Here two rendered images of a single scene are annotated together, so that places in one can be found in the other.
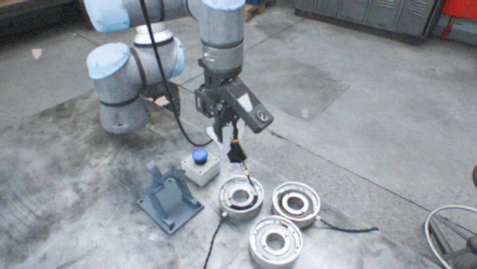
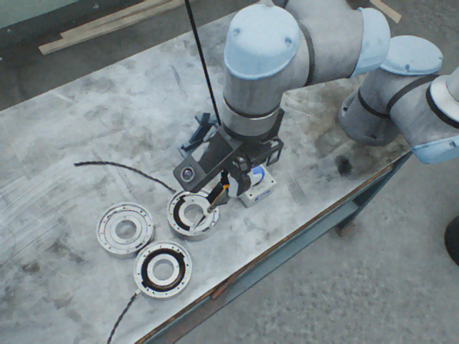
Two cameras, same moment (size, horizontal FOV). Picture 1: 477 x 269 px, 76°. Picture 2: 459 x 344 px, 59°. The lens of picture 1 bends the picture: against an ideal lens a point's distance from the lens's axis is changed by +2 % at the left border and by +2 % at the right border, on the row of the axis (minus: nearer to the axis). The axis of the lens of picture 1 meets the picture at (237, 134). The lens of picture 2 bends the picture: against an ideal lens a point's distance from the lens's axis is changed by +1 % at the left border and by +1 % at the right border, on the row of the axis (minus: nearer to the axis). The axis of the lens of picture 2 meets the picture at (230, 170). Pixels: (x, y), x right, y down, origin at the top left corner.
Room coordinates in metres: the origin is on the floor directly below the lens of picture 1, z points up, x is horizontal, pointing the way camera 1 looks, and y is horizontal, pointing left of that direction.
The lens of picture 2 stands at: (0.54, -0.31, 1.57)
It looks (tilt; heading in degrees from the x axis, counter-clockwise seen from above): 60 degrees down; 97
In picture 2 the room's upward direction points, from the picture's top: 8 degrees clockwise
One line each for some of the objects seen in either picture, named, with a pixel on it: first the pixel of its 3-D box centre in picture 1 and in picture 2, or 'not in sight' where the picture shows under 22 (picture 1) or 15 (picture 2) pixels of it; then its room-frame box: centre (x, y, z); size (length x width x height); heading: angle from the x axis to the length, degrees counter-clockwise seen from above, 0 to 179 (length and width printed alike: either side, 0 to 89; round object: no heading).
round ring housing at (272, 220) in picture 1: (274, 243); (126, 231); (0.32, -0.08, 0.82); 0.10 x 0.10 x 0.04
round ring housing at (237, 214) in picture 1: (240, 197); (193, 214); (0.44, -0.01, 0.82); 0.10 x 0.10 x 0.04
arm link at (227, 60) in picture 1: (221, 53); (248, 104); (0.51, 0.03, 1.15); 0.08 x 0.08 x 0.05
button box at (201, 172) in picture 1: (199, 165); (254, 181); (0.54, 0.10, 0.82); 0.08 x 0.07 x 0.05; 50
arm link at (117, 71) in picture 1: (115, 71); (401, 74); (0.78, 0.35, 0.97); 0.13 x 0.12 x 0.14; 123
